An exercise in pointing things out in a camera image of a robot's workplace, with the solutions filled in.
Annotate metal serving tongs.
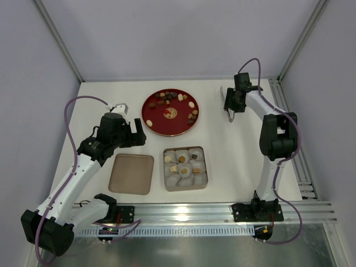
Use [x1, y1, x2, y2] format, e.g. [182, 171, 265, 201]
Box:
[220, 86, 235, 123]

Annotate gold tin lid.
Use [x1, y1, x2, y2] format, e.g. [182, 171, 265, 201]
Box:
[108, 154, 154, 195]

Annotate gold tin box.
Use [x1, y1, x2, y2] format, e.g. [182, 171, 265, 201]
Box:
[162, 146, 209, 192]

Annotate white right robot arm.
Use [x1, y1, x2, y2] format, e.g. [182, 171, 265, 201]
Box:
[220, 73, 300, 223]

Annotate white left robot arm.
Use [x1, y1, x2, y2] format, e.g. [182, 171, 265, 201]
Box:
[21, 112, 146, 256]

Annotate round red lacquer tray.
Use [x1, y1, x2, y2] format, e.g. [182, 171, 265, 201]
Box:
[141, 88, 200, 137]

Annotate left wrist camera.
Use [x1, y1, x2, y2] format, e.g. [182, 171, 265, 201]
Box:
[106, 103, 128, 115]

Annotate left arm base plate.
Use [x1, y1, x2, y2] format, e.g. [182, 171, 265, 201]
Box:
[114, 205, 135, 225]

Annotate slotted cable duct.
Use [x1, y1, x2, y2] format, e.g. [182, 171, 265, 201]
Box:
[77, 224, 255, 238]

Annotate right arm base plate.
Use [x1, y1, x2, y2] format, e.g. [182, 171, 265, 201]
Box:
[231, 203, 284, 223]

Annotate aluminium side rail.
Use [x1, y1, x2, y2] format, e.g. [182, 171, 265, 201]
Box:
[268, 77, 319, 201]

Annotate aluminium frame post right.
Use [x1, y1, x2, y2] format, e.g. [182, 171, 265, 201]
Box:
[278, 0, 330, 82]

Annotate aluminium frame post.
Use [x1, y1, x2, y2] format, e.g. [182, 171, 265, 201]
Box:
[31, 0, 85, 83]
[278, 0, 330, 82]

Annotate aluminium frame post left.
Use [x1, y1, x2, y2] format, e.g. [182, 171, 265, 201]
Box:
[31, 0, 85, 83]

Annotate aluminium front rail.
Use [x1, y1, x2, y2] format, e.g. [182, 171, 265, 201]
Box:
[38, 200, 338, 225]

